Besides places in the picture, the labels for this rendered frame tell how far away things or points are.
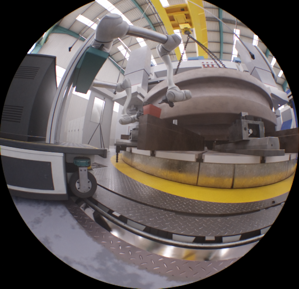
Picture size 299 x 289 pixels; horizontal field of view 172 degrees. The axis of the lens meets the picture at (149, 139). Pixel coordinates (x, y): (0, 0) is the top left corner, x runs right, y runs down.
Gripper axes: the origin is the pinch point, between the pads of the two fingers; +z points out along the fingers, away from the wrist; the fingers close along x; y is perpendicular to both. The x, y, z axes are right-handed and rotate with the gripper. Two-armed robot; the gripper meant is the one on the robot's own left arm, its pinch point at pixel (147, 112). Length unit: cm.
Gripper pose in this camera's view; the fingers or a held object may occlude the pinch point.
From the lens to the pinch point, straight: 125.7
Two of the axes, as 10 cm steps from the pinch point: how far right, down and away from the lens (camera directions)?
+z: 6.9, -1.2, -7.1
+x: -7.2, -0.9, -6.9
